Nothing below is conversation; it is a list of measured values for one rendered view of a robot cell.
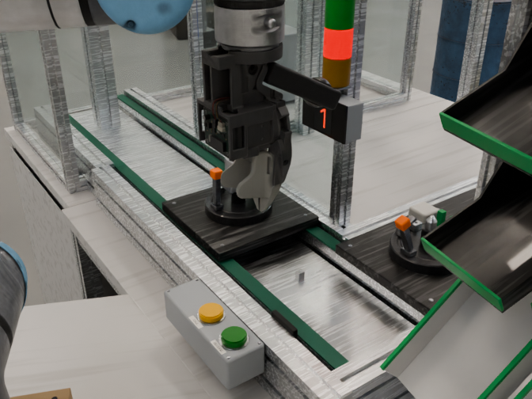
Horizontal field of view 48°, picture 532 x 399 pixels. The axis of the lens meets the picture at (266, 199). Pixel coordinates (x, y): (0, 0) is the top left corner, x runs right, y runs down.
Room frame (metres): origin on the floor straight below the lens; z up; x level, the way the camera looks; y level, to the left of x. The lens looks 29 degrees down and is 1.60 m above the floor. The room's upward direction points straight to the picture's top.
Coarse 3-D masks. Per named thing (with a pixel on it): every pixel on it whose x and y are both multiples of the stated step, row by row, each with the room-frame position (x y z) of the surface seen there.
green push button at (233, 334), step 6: (228, 330) 0.72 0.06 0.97; (234, 330) 0.72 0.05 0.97; (240, 330) 0.72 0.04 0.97; (222, 336) 0.71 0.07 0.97; (228, 336) 0.71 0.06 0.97; (234, 336) 0.71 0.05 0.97; (240, 336) 0.71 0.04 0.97; (246, 336) 0.71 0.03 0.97; (222, 342) 0.70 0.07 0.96; (228, 342) 0.70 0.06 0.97; (234, 342) 0.69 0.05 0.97; (240, 342) 0.70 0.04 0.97
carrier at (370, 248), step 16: (416, 208) 1.07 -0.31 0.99; (432, 208) 1.07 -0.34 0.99; (416, 224) 0.98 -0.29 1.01; (432, 224) 0.93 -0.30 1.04; (352, 240) 0.98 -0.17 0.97; (368, 240) 0.98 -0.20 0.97; (384, 240) 0.98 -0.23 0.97; (400, 240) 0.95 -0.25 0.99; (416, 240) 0.95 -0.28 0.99; (352, 256) 0.93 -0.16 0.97; (368, 256) 0.92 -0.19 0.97; (384, 256) 0.92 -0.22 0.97; (400, 256) 0.90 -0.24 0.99; (416, 256) 0.90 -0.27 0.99; (368, 272) 0.89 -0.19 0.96; (384, 272) 0.87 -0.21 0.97; (400, 272) 0.87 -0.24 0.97; (416, 272) 0.87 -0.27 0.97; (432, 272) 0.87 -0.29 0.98; (448, 272) 0.87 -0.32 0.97; (400, 288) 0.83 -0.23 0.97; (416, 288) 0.83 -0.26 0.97; (432, 288) 0.83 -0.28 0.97; (448, 288) 0.83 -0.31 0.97; (416, 304) 0.79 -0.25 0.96; (432, 304) 0.79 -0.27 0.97
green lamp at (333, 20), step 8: (328, 0) 1.03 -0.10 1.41; (336, 0) 1.02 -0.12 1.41; (344, 0) 1.02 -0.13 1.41; (352, 0) 1.03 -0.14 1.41; (328, 8) 1.03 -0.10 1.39; (336, 8) 1.02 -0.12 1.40; (344, 8) 1.02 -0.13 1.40; (352, 8) 1.03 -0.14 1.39; (328, 16) 1.03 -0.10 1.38; (336, 16) 1.02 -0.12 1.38; (344, 16) 1.02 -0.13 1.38; (352, 16) 1.03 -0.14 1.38; (328, 24) 1.03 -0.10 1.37; (336, 24) 1.02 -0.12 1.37; (344, 24) 1.02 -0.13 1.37; (352, 24) 1.03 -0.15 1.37
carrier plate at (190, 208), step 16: (208, 192) 1.17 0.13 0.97; (176, 208) 1.10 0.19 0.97; (192, 208) 1.10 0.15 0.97; (272, 208) 1.10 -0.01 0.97; (288, 208) 1.10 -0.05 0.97; (304, 208) 1.10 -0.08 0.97; (192, 224) 1.04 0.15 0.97; (208, 224) 1.04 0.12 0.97; (256, 224) 1.04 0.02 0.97; (272, 224) 1.04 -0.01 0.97; (288, 224) 1.04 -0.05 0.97; (304, 224) 1.05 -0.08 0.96; (208, 240) 0.98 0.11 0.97; (224, 240) 0.98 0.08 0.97; (240, 240) 0.98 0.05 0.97; (256, 240) 0.98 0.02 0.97; (272, 240) 1.00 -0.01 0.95; (224, 256) 0.94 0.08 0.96
